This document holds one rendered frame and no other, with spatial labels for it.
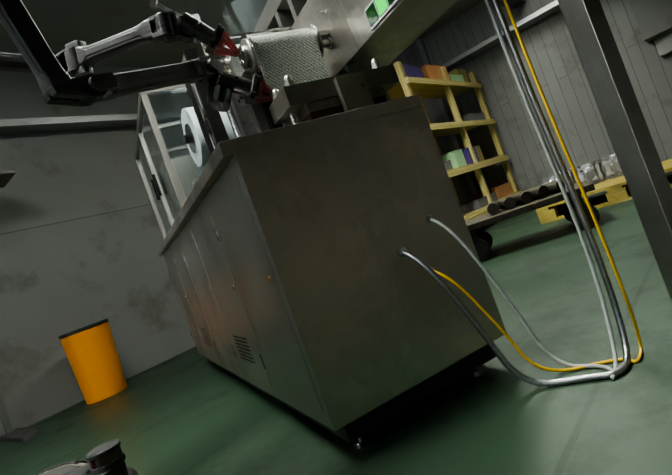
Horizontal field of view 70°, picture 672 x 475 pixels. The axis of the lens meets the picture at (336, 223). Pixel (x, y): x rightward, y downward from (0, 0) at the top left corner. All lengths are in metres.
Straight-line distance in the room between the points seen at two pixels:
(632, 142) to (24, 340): 4.28
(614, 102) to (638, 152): 0.13
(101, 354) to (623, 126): 3.75
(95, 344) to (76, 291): 0.73
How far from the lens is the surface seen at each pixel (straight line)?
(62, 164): 5.06
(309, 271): 1.29
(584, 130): 7.40
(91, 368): 4.22
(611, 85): 1.32
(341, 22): 1.84
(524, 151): 7.62
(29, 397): 4.61
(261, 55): 1.72
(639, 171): 1.33
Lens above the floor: 0.58
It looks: 1 degrees up
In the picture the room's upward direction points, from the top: 20 degrees counter-clockwise
